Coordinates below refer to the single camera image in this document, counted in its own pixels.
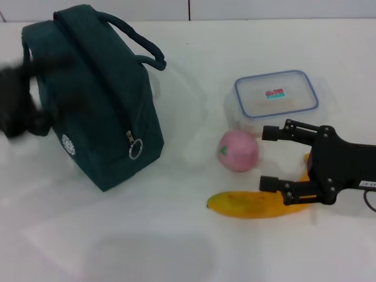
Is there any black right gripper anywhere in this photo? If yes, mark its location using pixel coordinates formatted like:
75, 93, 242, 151
258, 119, 376, 206

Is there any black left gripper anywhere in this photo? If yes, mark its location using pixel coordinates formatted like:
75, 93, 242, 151
0, 55, 89, 139

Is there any dark teal lunch bag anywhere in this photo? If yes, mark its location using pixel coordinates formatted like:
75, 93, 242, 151
22, 3, 167, 193

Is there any pink toy peach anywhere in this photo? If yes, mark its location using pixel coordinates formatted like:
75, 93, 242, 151
217, 130, 261, 173

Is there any yellow banana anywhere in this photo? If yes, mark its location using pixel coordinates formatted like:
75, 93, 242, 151
207, 152, 312, 220

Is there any clear blue-rimmed food container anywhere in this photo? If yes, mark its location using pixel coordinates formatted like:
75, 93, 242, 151
224, 69, 333, 139

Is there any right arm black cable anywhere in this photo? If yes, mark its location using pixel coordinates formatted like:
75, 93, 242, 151
363, 189, 376, 212

